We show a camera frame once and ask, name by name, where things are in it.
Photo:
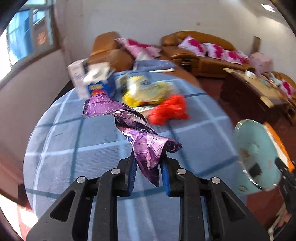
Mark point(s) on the pink floral pillow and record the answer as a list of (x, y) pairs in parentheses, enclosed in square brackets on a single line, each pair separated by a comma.
[(138, 47), (217, 52), (193, 46), (238, 57), (286, 87)]

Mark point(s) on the rolled mat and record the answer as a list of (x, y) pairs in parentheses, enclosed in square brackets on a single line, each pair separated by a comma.
[(256, 45)]

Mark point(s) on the bright yellow plastic bag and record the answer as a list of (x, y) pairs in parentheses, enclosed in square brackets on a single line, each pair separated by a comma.
[(129, 99)]

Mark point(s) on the purple foil wrapper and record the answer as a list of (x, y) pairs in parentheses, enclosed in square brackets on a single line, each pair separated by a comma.
[(143, 141)]

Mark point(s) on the brown leather chaise sofa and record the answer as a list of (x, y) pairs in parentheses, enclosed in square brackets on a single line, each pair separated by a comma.
[(111, 58)]

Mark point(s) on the red window sticker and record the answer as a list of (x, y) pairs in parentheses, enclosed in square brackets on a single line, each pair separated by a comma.
[(41, 38)]

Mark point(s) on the white milk carton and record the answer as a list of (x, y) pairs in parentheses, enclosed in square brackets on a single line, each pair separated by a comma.
[(76, 74)]

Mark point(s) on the blue plaid tablecloth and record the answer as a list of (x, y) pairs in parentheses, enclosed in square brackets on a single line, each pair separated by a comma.
[(69, 150)]

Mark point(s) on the teal enamel bin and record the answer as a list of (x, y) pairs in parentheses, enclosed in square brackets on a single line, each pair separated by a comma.
[(254, 148)]

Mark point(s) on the white snack wrapper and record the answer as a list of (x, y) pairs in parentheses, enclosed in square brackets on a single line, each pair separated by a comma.
[(143, 109)]

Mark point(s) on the square ceiling light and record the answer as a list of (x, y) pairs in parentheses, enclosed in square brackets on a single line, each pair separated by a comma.
[(267, 8)]

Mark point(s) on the pale yellow plastic bag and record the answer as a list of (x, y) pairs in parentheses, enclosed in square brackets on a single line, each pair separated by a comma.
[(148, 89)]

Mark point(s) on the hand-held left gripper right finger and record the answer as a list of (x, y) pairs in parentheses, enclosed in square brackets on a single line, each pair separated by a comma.
[(164, 178)]

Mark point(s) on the brown leather long sofa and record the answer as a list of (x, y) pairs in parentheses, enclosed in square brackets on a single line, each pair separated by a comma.
[(208, 64)]

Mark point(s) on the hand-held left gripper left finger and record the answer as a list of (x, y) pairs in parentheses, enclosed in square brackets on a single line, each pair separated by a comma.
[(131, 176)]

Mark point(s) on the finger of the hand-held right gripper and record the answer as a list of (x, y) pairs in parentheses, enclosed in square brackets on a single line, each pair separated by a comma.
[(283, 166)]

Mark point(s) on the pink floral cover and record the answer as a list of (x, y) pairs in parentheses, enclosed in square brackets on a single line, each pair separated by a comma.
[(261, 62)]

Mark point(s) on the folded blue plaid cloth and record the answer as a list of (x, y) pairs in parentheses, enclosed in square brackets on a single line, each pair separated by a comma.
[(155, 65)]

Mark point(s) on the pink curtain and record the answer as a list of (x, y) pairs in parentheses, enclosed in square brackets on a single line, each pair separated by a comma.
[(61, 27)]

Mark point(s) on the dark green packet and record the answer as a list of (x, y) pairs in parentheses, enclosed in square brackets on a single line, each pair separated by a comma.
[(121, 81)]

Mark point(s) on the window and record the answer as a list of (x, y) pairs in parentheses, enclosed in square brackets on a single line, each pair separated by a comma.
[(23, 39)]

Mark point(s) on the dark wooden coffee table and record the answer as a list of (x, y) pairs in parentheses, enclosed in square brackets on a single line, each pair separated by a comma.
[(242, 92)]

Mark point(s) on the blue milk carton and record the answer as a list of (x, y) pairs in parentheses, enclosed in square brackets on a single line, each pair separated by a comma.
[(99, 87)]

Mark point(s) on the white tissue box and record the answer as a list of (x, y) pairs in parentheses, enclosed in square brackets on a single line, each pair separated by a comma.
[(249, 73)]

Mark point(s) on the brown leather armchair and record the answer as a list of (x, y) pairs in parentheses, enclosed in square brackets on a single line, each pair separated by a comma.
[(284, 77)]

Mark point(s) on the white folded cloth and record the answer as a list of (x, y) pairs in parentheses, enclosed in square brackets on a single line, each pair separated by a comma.
[(143, 56)]

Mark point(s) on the red plastic bag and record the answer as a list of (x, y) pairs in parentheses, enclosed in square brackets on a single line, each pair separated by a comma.
[(168, 110)]

